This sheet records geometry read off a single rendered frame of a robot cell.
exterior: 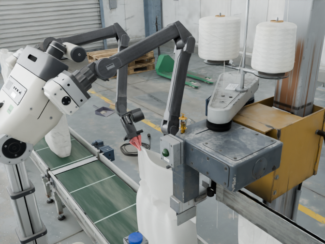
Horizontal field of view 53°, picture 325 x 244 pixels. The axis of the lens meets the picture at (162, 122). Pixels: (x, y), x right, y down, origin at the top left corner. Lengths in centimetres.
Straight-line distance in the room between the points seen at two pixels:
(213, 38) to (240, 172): 54
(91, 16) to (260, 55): 811
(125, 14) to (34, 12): 249
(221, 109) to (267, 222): 41
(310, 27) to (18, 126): 117
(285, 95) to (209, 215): 168
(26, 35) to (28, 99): 723
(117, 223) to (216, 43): 139
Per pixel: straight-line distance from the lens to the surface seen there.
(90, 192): 255
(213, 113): 112
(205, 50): 131
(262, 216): 120
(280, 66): 115
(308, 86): 140
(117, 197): 245
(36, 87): 136
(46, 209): 313
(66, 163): 297
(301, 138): 135
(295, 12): 133
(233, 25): 129
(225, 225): 278
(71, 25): 888
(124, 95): 176
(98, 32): 185
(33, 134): 146
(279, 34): 113
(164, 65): 677
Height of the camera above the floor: 183
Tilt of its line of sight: 24 degrees down
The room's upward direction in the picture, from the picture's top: 2 degrees counter-clockwise
